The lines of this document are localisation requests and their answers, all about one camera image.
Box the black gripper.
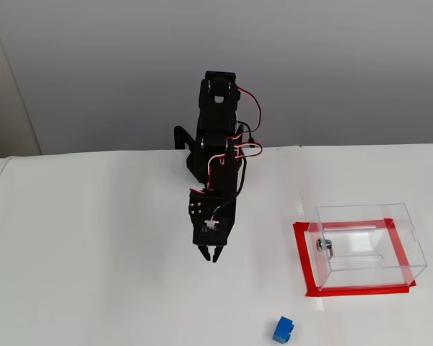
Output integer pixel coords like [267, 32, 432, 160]
[188, 189, 237, 264]

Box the silver cam lock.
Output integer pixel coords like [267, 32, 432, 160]
[315, 237, 336, 260]

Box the red black forearm servo cable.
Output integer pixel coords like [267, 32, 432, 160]
[237, 87, 262, 136]

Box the blue lego brick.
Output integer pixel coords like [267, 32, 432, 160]
[272, 316, 296, 342]

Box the black table clamp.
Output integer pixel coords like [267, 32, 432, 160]
[172, 125, 196, 151]

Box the transparent plastic box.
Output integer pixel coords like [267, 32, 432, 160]
[307, 203, 429, 292]

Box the red tape rectangle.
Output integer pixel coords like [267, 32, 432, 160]
[292, 218, 418, 298]

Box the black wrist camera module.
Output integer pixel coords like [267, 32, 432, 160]
[193, 215, 229, 247]

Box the red white wrist servo cable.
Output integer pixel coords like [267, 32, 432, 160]
[206, 142, 263, 190]

